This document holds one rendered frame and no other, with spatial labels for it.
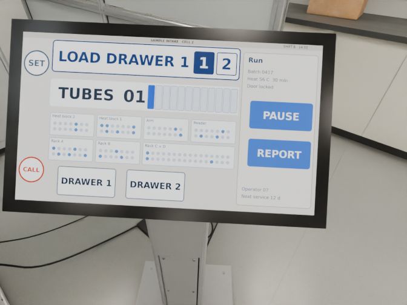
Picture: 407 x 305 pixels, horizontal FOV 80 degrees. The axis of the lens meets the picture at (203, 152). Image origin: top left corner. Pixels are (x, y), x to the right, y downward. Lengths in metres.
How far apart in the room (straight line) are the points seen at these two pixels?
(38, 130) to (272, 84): 0.38
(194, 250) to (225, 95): 0.46
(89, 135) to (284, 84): 0.32
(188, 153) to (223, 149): 0.06
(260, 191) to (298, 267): 1.15
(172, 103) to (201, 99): 0.05
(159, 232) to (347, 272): 1.19
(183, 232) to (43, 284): 1.05
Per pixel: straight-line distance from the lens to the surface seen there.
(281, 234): 1.60
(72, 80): 0.45
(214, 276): 1.37
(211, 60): 0.41
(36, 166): 0.47
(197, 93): 0.39
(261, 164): 0.39
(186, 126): 0.39
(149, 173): 0.39
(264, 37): 0.43
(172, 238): 0.67
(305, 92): 0.42
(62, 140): 0.45
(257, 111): 0.40
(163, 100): 0.40
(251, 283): 1.42
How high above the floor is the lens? 1.29
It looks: 40 degrees down
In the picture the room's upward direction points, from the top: 2 degrees clockwise
